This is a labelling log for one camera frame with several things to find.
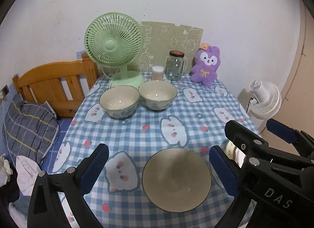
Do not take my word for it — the scalloped yellow flower plate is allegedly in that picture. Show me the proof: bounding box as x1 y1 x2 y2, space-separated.
225 141 245 167

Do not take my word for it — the floral ceramic bowl front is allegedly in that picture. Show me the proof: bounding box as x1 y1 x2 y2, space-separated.
141 148 211 213

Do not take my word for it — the floral ceramic bowl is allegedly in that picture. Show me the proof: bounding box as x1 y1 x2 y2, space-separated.
99 85 140 119
138 80 178 111
141 148 211 213

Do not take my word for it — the floral ceramic bowl back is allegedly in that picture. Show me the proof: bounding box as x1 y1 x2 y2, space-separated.
138 80 178 111

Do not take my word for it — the beige door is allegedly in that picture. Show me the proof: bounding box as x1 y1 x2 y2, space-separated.
258 0 314 140

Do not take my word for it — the white crumpled cloth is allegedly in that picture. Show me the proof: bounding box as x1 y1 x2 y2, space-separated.
1 154 41 196

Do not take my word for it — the white floor fan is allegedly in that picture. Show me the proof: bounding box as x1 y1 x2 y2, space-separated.
246 80 282 120

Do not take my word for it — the blue checkered tablecloth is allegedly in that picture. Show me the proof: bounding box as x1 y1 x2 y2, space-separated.
42 74 256 227

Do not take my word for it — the grey plaid pillow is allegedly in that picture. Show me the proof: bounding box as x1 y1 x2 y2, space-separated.
3 94 59 165

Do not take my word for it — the purple plush bunny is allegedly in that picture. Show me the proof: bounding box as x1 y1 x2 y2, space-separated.
191 46 221 87

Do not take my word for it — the glass jar black lid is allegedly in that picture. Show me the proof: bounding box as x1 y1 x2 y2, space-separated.
165 50 185 81

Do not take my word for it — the cotton swab container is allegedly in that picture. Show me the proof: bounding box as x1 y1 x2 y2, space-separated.
151 65 164 81

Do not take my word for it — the green patterned board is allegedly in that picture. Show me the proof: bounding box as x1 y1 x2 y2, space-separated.
132 21 203 73

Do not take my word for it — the green desk fan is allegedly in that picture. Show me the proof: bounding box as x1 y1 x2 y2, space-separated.
84 12 144 88

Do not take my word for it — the wall power outlet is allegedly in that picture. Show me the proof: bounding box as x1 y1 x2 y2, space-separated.
0 85 10 99

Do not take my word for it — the white fan cable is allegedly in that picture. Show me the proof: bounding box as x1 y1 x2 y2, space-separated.
101 64 121 80

